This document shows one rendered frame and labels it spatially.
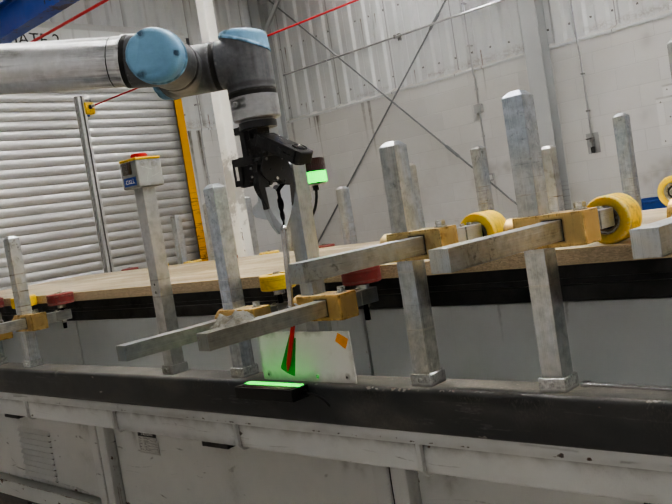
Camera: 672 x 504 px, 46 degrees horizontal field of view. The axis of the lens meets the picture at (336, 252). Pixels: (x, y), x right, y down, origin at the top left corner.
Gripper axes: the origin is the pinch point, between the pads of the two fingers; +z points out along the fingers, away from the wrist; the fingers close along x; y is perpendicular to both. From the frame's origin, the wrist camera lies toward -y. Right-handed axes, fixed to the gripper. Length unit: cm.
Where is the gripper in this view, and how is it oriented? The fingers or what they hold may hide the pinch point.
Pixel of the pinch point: (282, 226)
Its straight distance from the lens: 147.7
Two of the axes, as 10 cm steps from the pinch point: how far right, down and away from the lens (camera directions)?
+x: -6.7, 1.5, -7.3
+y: -7.2, 0.8, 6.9
